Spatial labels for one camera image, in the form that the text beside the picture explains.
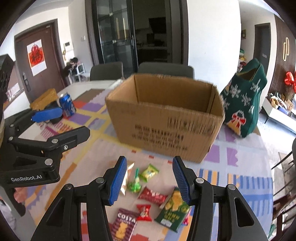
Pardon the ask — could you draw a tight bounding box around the red foil balloon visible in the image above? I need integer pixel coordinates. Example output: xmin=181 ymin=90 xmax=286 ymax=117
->
xmin=284 ymin=71 xmax=296 ymax=92

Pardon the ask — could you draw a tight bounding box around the brown cardboard box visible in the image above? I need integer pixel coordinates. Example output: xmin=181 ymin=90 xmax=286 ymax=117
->
xmin=105 ymin=74 xmax=226 ymax=163

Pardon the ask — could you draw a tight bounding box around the woven yellow tissue box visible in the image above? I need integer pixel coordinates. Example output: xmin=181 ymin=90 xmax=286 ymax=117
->
xmin=30 ymin=89 xmax=58 ymax=110

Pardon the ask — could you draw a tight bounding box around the white shoe shelf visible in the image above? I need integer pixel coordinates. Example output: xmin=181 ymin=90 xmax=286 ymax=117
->
xmin=69 ymin=65 xmax=90 ymax=84

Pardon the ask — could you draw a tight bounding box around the cluttered hallway shelf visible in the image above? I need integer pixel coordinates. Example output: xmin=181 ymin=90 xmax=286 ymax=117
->
xmin=238 ymin=49 xmax=249 ymax=72

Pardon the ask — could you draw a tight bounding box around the green candy packet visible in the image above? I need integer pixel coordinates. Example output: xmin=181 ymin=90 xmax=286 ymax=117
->
xmin=128 ymin=168 xmax=142 ymax=193

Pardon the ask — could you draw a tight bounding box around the yellow-green snack packet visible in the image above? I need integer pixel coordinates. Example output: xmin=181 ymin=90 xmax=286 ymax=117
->
xmin=139 ymin=164 xmax=159 ymax=182

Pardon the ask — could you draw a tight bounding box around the dark interior door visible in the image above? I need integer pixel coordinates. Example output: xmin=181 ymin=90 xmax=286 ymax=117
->
xmin=254 ymin=23 xmax=271 ymax=77

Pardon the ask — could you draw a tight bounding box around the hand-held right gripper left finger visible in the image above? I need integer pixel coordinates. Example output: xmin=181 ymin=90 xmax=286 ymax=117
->
xmin=31 ymin=156 xmax=128 ymax=241

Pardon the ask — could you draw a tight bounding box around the person's left hand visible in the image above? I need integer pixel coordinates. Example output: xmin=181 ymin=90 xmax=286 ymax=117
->
xmin=14 ymin=186 xmax=31 ymax=205

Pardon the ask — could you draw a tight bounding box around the black glass sliding door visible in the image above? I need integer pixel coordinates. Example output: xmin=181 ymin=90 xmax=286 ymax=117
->
xmin=91 ymin=0 xmax=185 ymax=79

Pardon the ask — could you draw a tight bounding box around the green snack bag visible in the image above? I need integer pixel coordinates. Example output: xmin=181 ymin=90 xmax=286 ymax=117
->
xmin=154 ymin=187 xmax=191 ymax=233

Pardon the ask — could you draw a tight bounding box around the white low cabinet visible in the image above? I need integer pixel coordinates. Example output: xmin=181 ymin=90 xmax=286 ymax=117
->
xmin=261 ymin=97 xmax=296 ymax=135

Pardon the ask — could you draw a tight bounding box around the blue soda can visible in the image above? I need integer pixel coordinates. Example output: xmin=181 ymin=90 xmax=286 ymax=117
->
xmin=59 ymin=92 xmax=77 ymax=117

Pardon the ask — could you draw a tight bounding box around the gold wall ornament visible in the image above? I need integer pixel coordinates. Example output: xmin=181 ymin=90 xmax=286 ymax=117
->
xmin=282 ymin=37 xmax=290 ymax=61

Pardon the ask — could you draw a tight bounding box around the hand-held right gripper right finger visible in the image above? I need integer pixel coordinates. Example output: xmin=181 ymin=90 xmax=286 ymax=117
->
xmin=172 ymin=156 xmax=266 ymax=241

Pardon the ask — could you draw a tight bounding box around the dark dining chair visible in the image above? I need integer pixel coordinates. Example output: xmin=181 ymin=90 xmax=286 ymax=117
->
xmin=270 ymin=137 xmax=296 ymax=232

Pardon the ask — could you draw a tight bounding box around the white snack packet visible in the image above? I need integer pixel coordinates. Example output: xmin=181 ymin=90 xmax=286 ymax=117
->
xmin=120 ymin=162 xmax=135 ymax=196

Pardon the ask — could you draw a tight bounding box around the maroon biscuit box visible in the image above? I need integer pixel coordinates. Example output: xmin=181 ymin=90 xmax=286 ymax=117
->
xmin=109 ymin=208 xmax=137 ymax=241

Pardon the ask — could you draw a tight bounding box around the red and white door poster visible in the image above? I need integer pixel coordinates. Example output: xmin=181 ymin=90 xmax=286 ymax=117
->
xmin=26 ymin=39 xmax=48 ymax=77

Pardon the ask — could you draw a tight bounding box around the brown entrance door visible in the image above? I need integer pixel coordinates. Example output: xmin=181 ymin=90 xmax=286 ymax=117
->
xmin=14 ymin=20 xmax=66 ymax=103

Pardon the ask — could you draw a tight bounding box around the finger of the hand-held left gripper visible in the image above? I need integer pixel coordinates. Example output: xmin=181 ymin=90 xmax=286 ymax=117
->
xmin=3 ymin=107 xmax=63 ymax=131
xmin=8 ymin=126 xmax=90 ymax=168

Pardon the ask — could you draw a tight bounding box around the small red snack packet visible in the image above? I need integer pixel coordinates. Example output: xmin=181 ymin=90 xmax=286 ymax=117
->
xmin=136 ymin=204 xmax=152 ymax=222

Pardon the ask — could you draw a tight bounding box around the colourful patterned tablecloth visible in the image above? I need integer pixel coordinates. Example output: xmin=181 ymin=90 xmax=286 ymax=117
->
xmin=0 ymin=89 xmax=281 ymax=241

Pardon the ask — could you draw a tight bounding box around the grey dining chair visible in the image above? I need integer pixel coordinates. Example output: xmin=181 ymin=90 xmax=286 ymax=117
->
xmin=90 ymin=62 xmax=124 ymax=81
xmin=137 ymin=62 xmax=195 ymax=79

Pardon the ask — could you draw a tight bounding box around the dark plush toy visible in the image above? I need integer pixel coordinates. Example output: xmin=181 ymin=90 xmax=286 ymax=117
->
xmin=62 ymin=57 xmax=80 ymax=76

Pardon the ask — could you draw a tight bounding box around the green knit bag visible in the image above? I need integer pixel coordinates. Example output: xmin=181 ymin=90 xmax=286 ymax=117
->
xmin=220 ymin=58 xmax=268 ymax=139

